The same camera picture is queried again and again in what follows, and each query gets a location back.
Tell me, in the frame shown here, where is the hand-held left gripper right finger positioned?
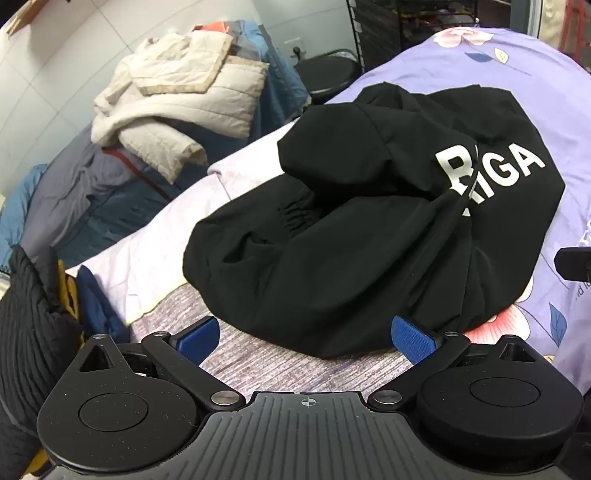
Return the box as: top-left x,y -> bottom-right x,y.
367,315 -> 541,411

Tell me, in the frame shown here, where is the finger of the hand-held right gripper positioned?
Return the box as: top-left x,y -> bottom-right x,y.
555,247 -> 591,280

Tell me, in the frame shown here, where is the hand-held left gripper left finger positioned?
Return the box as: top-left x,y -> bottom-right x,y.
78,316 -> 245,411

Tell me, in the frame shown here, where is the black jacket with white print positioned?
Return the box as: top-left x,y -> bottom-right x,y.
183,82 -> 567,359

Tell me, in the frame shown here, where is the grey striped blanket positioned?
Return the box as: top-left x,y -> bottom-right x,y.
129,282 -> 416,407

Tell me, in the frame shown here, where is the navy cloth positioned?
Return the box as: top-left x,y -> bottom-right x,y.
76,266 -> 132,343

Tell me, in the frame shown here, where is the yellow cloth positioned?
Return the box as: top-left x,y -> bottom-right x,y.
56,259 -> 84,324

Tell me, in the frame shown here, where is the black quilted jacket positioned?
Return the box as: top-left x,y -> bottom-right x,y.
0,246 -> 85,467

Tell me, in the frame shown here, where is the purple floral bed sheet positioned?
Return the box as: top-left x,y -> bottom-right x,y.
78,27 -> 591,398

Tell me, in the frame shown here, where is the blue and grey jacket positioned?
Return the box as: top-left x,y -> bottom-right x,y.
0,19 -> 310,278

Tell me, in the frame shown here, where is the cream puffer jacket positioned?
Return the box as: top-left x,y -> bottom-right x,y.
90,32 -> 270,185

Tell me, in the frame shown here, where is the black round stool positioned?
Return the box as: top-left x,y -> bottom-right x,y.
294,48 -> 363,105

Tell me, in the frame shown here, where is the black metal rack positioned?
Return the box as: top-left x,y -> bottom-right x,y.
345,0 -> 527,75

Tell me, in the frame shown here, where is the orange garment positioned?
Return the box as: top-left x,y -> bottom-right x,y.
192,21 -> 232,37

